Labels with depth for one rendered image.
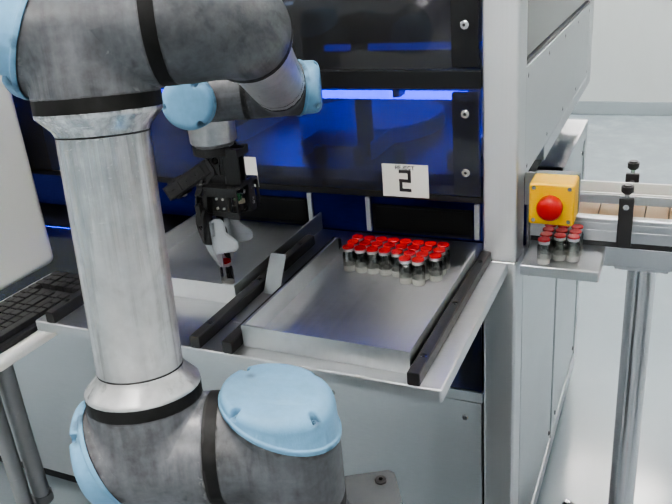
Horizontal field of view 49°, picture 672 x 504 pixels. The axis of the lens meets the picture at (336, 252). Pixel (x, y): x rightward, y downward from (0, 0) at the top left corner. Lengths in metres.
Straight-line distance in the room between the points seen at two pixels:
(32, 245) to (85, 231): 1.02
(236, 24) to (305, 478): 0.43
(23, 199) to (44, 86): 1.02
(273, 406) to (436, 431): 0.85
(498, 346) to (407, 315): 0.30
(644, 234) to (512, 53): 0.40
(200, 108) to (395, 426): 0.82
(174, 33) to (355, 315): 0.63
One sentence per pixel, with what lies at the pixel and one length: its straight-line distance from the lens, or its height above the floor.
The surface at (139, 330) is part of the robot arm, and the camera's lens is 0.73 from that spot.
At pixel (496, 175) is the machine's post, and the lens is 1.26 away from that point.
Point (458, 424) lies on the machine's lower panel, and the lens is 1.52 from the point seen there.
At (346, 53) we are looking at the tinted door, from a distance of 1.31.
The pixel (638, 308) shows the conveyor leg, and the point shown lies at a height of 0.75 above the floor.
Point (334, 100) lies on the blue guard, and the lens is 1.32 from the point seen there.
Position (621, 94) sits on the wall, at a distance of 5.93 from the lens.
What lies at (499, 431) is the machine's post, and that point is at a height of 0.52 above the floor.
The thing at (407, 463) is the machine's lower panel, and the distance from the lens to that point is 1.63.
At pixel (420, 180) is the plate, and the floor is 1.02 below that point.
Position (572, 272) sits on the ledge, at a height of 0.87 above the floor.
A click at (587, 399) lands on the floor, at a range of 2.54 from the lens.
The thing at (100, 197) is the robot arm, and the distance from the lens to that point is 0.70.
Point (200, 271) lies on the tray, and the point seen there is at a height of 0.88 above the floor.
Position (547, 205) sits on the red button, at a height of 1.00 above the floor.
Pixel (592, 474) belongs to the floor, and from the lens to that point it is 2.25.
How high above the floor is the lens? 1.44
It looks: 24 degrees down
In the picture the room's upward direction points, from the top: 5 degrees counter-clockwise
